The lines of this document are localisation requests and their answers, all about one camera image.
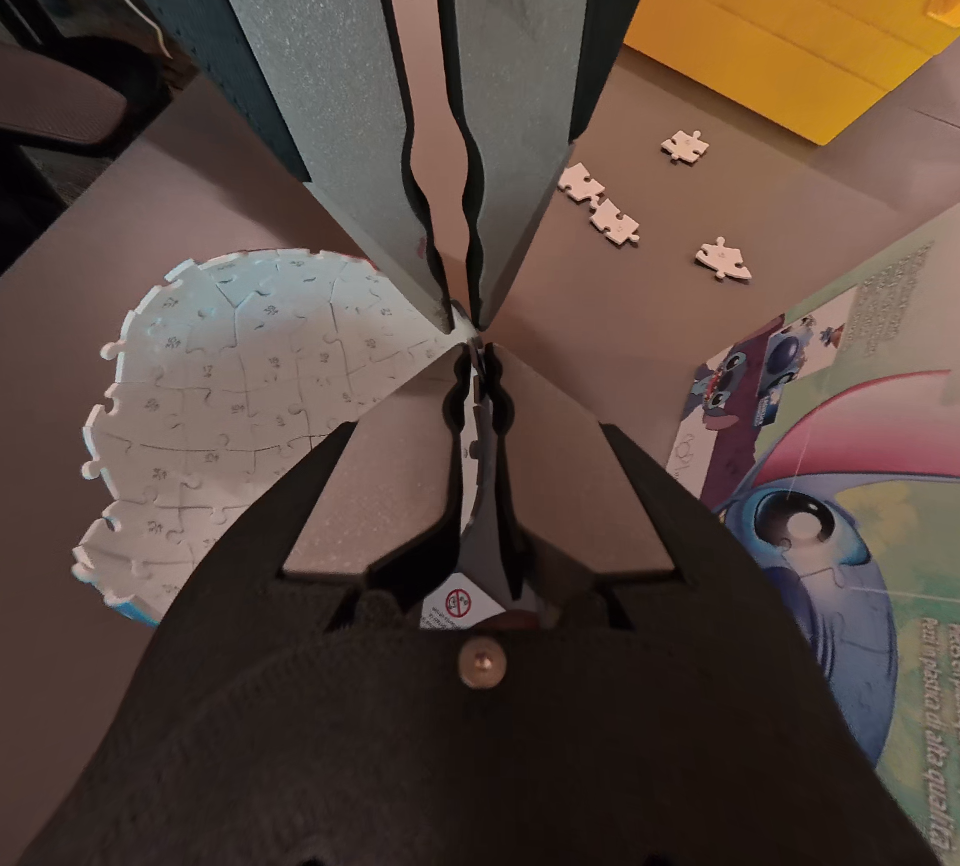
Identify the partly built blue puzzle ball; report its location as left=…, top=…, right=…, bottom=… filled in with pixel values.
left=71, top=247, right=489, bottom=627

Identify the white instruction leaflet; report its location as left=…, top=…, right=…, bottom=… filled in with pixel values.
left=420, top=569, right=507, bottom=630

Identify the grey mesh office chair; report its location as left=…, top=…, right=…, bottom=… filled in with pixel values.
left=0, top=41, right=129, bottom=147

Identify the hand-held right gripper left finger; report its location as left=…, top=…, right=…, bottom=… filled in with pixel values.
left=281, top=341, right=471, bottom=609

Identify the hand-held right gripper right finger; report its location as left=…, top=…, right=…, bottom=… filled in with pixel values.
left=483, top=343, right=678, bottom=603

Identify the printed cardboard puzzle box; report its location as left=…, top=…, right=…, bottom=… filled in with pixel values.
left=666, top=202, right=960, bottom=859

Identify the yellow plastic bin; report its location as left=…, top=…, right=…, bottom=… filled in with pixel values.
left=622, top=0, right=960, bottom=147

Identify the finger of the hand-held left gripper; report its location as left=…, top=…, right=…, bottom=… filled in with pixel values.
left=437, top=0, right=603, bottom=330
left=187, top=0, right=456, bottom=336

